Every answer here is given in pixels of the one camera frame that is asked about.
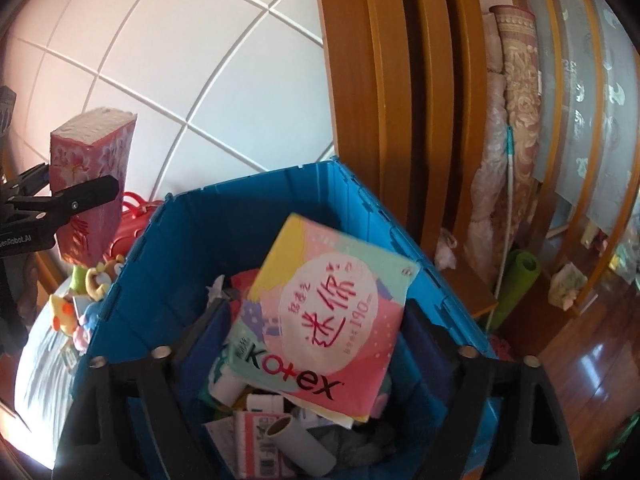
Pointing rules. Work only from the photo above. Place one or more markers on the frosted glass door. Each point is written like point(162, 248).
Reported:
point(590, 100)

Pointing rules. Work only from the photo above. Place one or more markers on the floral tissue box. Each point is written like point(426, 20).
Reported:
point(565, 285)

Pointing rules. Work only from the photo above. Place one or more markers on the grey cloth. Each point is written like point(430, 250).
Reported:
point(360, 442)

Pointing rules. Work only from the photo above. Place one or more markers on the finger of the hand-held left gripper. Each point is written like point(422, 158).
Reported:
point(31, 176)
point(75, 200)

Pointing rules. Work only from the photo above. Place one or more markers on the yellow duck plush toy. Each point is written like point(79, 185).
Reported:
point(62, 315)

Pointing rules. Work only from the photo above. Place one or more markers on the small white bottle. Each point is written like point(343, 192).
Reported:
point(264, 403)

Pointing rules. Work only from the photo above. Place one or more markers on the grey cardboard tube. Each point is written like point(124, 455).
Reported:
point(300, 444)

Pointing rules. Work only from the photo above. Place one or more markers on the wooden door frame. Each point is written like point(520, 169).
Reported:
point(400, 110)

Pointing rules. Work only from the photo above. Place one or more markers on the rolled patterned carpet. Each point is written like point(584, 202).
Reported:
point(522, 110)

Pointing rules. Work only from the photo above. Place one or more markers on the white plastic bag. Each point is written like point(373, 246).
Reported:
point(445, 252)

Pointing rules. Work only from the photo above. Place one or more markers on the bubble wrap roll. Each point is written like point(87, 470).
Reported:
point(490, 160)

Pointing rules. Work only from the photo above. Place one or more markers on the pink sanitary pad packet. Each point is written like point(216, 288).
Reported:
point(325, 310)

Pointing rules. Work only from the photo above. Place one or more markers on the green yoga mat roll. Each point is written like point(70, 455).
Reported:
point(520, 280)

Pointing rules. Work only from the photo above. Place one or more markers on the pink printed box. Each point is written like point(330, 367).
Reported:
point(255, 445)

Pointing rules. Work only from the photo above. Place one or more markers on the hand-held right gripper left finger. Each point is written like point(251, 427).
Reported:
point(209, 346)

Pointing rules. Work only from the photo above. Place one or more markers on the blue plastic storage crate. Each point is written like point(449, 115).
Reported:
point(200, 240)

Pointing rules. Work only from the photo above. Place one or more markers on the pink floral tissue pack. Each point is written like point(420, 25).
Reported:
point(95, 155)

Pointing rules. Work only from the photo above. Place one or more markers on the red plastic basket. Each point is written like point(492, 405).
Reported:
point(132, 234)

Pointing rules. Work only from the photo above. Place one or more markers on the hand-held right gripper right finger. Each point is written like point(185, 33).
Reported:
point(425, 345)

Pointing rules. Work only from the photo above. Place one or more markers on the silver patterned table cloth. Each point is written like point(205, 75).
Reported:
point(40, 390)

